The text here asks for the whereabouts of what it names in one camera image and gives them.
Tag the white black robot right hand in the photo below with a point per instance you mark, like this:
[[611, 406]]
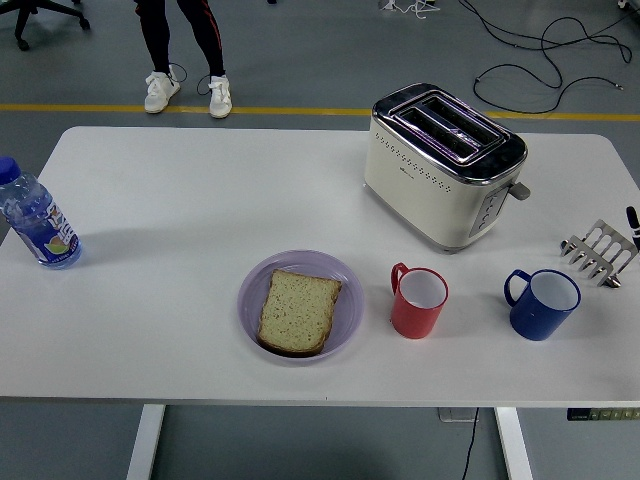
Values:
[[633, 220]]

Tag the blue cup white inside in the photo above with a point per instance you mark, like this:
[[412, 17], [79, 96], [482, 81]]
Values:
[[540, 320]]

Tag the red cup white inside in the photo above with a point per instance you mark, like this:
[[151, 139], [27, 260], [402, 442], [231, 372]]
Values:
[[415, 322]]

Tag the slice of toast bread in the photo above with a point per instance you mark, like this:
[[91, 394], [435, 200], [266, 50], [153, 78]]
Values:
[[300, 312]]

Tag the silver metal toast rack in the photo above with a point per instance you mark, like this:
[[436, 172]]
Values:
[[606, 228]]

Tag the dark table control panel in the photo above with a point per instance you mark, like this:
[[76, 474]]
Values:
[[605, 414]]

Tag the cream chrome two-slot toaster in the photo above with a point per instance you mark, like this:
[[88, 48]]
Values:
[[425, 200]]

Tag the white table leg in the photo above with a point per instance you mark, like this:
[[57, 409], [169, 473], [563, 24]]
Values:
[[145, 445], [515, 450]]

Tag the grey box under table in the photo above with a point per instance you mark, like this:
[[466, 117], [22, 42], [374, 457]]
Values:
[[452, 415]]

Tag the purple plastic plate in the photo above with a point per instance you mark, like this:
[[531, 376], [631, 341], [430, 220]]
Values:
[[351, 300]]

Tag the person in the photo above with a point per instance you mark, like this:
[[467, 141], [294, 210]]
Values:
[[160, 40]]

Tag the clear bottle blue cap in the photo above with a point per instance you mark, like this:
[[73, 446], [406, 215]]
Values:
[[40, 225]]

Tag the black office chair base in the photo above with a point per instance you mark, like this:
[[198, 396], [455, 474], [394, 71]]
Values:
[[25, 15]]

